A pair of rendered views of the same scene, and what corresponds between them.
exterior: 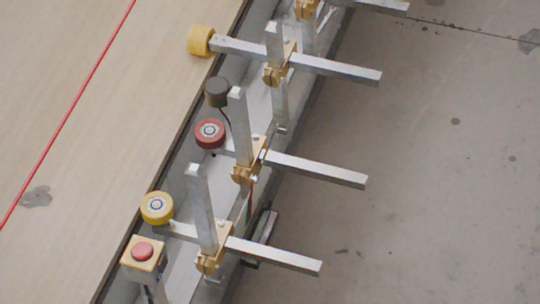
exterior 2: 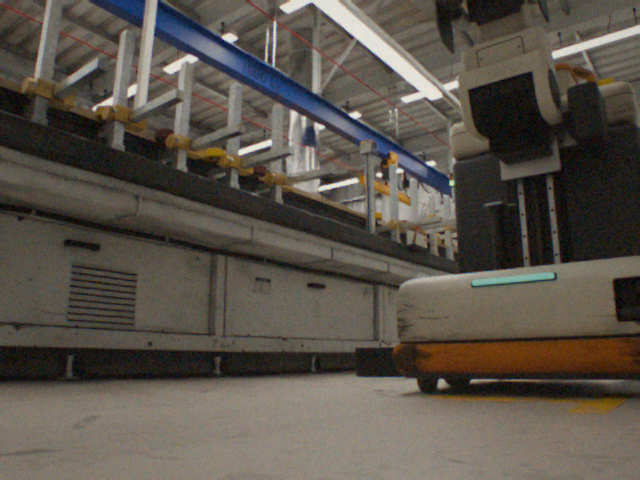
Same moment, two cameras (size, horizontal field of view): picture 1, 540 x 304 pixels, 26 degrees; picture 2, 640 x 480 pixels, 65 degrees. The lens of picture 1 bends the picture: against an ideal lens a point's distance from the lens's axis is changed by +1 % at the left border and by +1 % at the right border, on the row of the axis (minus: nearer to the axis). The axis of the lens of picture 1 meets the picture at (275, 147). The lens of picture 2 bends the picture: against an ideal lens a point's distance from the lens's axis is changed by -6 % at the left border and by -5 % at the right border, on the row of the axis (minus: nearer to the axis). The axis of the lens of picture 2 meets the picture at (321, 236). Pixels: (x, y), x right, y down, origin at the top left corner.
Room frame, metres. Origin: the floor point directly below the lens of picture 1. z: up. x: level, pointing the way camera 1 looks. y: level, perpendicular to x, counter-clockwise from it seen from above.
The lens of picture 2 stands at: (-1.42, -0.07, 0.10)
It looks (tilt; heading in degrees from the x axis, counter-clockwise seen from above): 13 degrees up; 13
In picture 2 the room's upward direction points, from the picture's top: straight up
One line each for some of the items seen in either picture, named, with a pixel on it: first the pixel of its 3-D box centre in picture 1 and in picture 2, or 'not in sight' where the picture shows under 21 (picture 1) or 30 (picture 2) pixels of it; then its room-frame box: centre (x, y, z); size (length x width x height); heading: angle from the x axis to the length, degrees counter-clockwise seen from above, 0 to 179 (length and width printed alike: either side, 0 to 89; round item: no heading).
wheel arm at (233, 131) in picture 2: not in sight; (198, 145); (0.13, 0.74, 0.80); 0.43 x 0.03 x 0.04; 66
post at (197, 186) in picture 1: (206, 227); (394, 204); (1.49, 0.18, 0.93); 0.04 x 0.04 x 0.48; 66
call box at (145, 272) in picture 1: (145, 262); (368, 149); (1.25, 0.29, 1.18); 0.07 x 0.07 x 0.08; 66
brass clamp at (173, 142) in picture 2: not in sight; (185, 146); (0.14, 0.79, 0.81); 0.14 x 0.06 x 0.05; 156
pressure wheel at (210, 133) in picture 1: (211, 142); not in sight; (1.79, 0.16, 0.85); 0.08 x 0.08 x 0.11
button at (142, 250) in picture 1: (142, 251); not in sight; (1.25, 0.29, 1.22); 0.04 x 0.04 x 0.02
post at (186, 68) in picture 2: not in sight; (182, 121); (0.12, 0.80, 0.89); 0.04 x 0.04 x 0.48; 66
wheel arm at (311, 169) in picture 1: (283, 162); (431, 226); (1.71, -0.02, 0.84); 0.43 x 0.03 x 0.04; 66
